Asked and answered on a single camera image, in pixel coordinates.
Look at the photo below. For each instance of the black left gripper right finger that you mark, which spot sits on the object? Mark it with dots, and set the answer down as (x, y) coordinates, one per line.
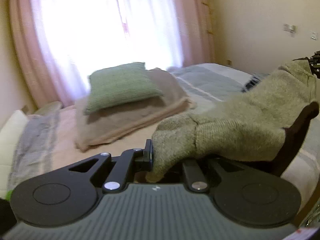
(200, 175)

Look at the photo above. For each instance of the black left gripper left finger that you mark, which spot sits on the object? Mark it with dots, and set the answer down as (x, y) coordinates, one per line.
(113, 173)

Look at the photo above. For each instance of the olive and black sweater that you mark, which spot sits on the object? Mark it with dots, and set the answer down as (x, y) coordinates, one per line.
(265, 126)

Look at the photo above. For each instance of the beige folded blanket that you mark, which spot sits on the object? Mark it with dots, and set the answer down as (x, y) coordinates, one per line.
(108, 125)

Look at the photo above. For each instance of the dark folded garment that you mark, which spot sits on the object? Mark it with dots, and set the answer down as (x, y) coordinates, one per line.
(254, 80)

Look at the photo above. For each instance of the striped pastel bedspread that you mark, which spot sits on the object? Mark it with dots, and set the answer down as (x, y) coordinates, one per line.
(47, 142)

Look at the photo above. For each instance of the green knitted pillow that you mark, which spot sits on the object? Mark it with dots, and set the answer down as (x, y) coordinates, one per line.
(118, 85)

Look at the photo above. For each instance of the green knitted garment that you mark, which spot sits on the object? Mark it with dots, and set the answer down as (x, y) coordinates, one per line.
(8, 195)

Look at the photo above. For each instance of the white pillow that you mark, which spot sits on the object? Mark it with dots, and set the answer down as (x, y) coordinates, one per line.
(10, 135)

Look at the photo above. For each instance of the pink curtain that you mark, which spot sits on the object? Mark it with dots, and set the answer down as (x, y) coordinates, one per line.
(60, 43)

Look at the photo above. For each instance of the wall switch plate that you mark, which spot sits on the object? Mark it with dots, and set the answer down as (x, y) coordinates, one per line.
(314, 36)

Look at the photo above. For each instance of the wall socket plate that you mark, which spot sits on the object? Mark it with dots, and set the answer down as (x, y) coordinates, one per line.
(289, 28)

